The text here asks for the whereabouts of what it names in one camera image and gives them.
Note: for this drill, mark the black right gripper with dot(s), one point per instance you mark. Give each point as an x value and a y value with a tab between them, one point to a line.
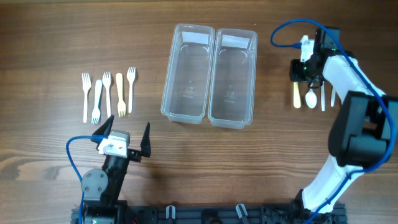
295	76

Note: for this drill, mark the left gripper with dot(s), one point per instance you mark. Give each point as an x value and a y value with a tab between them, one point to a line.
135	155

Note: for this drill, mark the white plastic spoon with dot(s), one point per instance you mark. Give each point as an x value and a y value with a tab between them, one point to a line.
333	95
311	99
322	96

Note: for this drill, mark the yellow plastic spoon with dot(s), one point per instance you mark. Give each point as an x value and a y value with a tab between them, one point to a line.
296	95

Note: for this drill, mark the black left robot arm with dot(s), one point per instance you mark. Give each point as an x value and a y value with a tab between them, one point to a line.
101	187

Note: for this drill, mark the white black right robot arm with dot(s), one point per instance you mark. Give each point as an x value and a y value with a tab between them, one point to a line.
361	133

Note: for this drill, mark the left clear plastic container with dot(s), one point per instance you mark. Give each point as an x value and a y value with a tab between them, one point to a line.
188	73

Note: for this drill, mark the clear plastic container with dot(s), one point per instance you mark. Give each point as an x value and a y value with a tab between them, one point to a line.
233	79
188	73

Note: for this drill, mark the right clear plastic container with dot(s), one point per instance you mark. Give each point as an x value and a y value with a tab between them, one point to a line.
233	79

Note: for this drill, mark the yellow plastic fork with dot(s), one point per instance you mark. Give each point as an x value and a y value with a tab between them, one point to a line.
120	89

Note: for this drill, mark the white plastic fork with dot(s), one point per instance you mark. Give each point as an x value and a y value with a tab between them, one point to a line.
131	77
86	83
96	113
107	80

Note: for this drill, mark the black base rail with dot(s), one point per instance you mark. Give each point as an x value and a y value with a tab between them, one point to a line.
261	214

